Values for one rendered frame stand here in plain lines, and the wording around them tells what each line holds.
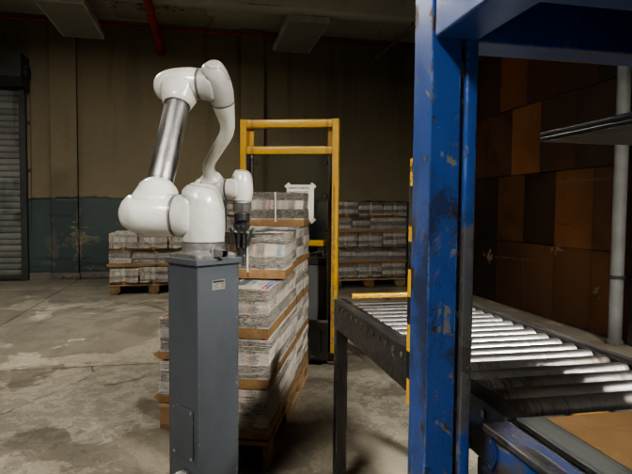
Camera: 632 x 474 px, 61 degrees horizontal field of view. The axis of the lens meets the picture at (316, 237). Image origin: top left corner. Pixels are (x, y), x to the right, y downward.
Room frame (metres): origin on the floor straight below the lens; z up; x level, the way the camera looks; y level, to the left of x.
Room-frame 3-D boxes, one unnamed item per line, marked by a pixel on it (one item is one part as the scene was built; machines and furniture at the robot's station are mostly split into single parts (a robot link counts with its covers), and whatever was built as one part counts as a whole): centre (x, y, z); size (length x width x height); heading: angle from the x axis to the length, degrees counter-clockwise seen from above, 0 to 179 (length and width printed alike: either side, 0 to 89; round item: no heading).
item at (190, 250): (2.00, 0.40, 1.03); 0.22 x 0.18 x 0.06; 48
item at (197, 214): (2.02, 0.43, 1.17); 0.18 x 0.16 x 0.22; 82
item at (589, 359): (1.38, -0.55, 0.77); 0.47 x 0.05 x 0.05; 102
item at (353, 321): (1.65, -0.24, 0.74); 1.34 x 0.05 x 0.12; 12
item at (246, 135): (4.15, 0.53, 0.97); 0.09 x 0.09 x 1.75; 84
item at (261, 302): (2.96, 0.33, 0.42); 1.17 x 0.39 x 0.83; 174
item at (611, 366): (1.31, -0.57, 0.77); 0.47 x 0.05 x 0.05; 102
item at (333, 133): (4.08, -0.12, 0.97); 0.09 x 0.09 x 1.75; 84
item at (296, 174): (4.14, 0.20, 1.27); 0.57 x 0.01 x 0.65; 84
